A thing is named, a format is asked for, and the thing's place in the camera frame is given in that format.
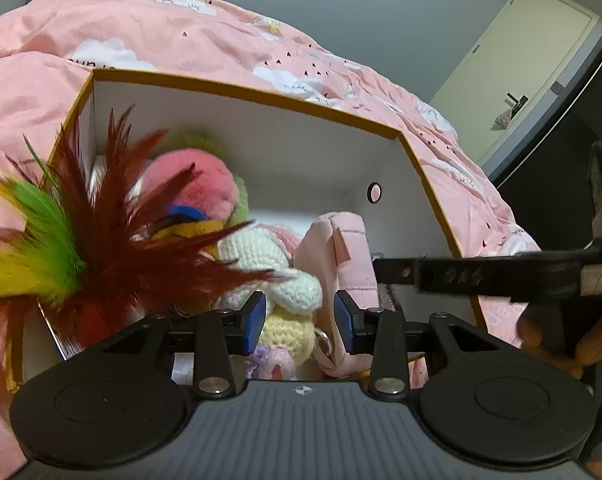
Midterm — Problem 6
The cream door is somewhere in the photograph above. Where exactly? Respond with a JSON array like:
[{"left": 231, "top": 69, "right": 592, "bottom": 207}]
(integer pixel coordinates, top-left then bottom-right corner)
[{"left": 428, "top": 0, "right": 602, "bottom": 166}]

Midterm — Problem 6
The pink printed blanket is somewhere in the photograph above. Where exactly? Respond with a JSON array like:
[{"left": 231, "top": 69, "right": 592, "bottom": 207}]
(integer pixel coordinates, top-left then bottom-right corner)
[{"left": 0, "top": 0, "right": 542, "bottom": 466}]

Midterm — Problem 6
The white crochet doll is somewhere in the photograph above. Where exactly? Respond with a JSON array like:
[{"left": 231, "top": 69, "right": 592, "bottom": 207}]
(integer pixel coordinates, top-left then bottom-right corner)
[{"left": 201, "top": 220, "right": 324, "bottom": 381}]

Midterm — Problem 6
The pink pouch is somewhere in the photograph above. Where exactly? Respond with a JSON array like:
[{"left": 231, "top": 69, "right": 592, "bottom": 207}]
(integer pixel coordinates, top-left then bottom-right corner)
[{"left": 293, "top": 211, "right": 382, "bottom": 378}]

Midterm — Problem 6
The colourful feather toy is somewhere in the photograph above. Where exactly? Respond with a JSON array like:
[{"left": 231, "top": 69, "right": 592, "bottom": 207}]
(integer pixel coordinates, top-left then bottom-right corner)
[{"left": 0, "top": 107, "right": 274, "bottom": 426}]

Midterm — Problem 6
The black door handle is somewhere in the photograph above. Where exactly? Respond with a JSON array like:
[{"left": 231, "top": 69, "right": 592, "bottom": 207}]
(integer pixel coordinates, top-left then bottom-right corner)
[{"left": 506, "top": 92, "right": 528, "bottom": 121}]

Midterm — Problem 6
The orange cardboard box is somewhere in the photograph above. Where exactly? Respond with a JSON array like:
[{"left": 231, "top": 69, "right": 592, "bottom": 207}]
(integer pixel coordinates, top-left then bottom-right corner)
[{"left": 6, "top": 67, "right": 487, "bottom": 396}]

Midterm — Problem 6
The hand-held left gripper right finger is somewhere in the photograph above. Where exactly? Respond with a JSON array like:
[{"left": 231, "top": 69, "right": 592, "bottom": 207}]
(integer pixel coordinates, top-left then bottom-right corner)
[{"left": 333, "top": 291, "right": 504, "bottom": 397}]

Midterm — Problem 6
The blue yellow plush toy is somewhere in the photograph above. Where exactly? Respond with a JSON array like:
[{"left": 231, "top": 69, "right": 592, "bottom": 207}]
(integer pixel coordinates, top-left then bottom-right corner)
[{"left": 151, "top": 204, "right": 232, "bottom": 246}]

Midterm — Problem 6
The person's right hand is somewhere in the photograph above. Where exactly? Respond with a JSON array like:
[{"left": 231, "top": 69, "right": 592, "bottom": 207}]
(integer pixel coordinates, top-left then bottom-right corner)
[{"left": 517, "top": 302, "right": 602, "bottom": 381}]

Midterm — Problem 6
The pink green plush toy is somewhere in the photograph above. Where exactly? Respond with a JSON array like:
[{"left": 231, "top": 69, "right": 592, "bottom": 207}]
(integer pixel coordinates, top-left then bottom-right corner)
[{"left": 131, "top": 130, "right": 252, "bottom": 241}]

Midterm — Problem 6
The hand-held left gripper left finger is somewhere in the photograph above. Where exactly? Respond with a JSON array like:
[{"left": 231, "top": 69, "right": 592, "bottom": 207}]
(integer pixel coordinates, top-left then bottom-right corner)
[{"left": 100, "top": 291, "right": 268, "bottom": 398}]

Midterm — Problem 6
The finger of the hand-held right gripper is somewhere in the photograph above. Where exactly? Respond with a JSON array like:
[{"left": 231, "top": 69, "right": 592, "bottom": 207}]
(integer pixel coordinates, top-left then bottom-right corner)
[{"left": 372, "top": 252, "right": 584, "bottom": 303}]

